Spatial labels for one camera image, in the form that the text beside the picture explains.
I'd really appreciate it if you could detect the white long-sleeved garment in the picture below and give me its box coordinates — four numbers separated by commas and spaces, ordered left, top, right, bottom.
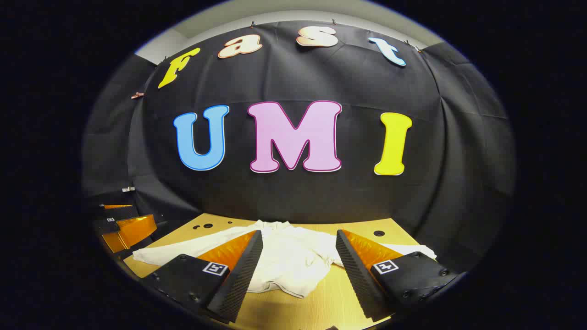
132, 220, 437, 299

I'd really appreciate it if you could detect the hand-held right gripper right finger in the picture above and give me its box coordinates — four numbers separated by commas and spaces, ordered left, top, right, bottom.
336, 229, 459, 322

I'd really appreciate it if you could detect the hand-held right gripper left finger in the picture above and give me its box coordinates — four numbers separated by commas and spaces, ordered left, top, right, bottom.
140, 229, 264, 324

